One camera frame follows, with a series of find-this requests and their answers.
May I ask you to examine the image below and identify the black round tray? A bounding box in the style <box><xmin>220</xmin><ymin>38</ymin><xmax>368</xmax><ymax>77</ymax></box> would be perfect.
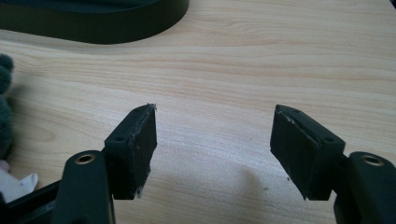
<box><xmin>0</xmin><ymin>0</ymin><xmax>191</xmax><ymax>45</ymax></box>

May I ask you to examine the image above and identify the dark green plush toy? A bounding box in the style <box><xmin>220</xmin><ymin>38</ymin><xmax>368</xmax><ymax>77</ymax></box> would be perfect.
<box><xmin>0</xmin><ymin>53</ymin><xmax>39</xmax><ymax>203</ymax></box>

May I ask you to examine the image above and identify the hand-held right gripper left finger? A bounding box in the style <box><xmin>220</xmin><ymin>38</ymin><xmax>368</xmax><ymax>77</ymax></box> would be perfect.
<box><xmin>51</xmin><ymin>103</ymin><xmax>158</xmax><ymax>224</ymax></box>

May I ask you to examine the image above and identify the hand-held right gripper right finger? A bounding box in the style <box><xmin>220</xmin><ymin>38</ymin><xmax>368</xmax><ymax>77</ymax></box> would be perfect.
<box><xmin>269</xmin><ymin>104</ymin><xmax>396</xmax><ymax>224</ymax></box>

